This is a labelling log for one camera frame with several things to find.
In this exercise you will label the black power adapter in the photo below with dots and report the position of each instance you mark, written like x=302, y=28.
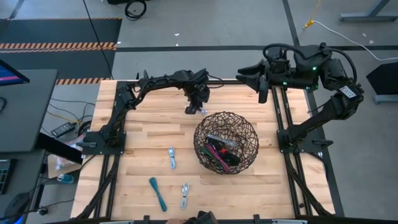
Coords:
x=63, y=129

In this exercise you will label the computer monitor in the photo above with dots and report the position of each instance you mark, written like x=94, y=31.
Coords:
x=9, y=76

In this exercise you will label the black hazard-striped floor mat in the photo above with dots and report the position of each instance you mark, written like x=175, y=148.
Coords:
x=62, y=31

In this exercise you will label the brown cardboard sheet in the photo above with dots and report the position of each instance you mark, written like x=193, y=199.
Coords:
x=73, y=169

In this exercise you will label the clear plastic bag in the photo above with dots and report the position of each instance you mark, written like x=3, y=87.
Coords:
x=59, y=163

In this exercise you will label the black stand with grey foot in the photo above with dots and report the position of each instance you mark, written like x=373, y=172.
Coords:
x=384, y=77

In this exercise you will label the grey table foot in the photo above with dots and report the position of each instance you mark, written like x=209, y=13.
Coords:
x=367, y=17

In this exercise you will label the grey desk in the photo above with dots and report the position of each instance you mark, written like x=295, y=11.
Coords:
x=28, y=109

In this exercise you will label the black table clamp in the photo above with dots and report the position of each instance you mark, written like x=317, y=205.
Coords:
x=145, y=74
x=256, y=218
x=146, y=219

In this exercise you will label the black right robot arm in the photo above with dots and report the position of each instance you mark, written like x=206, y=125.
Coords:
x=314, y=124

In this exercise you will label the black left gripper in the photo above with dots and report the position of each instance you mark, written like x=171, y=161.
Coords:
x=197, y=93

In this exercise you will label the black keyboard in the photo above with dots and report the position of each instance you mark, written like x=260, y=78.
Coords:
x=4, y=177

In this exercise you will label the black computer mouse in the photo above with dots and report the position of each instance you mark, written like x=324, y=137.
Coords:
x=15, y=205

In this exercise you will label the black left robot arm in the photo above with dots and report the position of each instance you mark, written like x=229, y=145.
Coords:
x=161, y=80

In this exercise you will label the blue water bottle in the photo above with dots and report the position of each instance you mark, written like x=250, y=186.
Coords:
x=66, y=178

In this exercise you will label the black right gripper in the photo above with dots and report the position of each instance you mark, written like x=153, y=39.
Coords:
x=278, y=74

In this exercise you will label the black plug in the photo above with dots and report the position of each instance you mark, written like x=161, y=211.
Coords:
x=42, y=211

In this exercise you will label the black flat panel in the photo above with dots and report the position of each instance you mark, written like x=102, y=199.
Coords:
x=59, y=149

